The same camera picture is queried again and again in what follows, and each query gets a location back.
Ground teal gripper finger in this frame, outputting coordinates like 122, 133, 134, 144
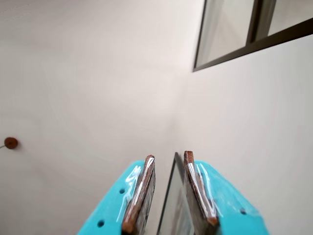
77, 154, 157, 235
183, 150, 271, 235

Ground brown ceiling rose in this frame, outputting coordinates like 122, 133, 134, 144
4, 137, 19, 149

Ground dark framed interior window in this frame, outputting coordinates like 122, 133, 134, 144
192, 0, 313, 73

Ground black framed wall picture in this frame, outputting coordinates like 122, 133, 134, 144
156, 151, 196, 235

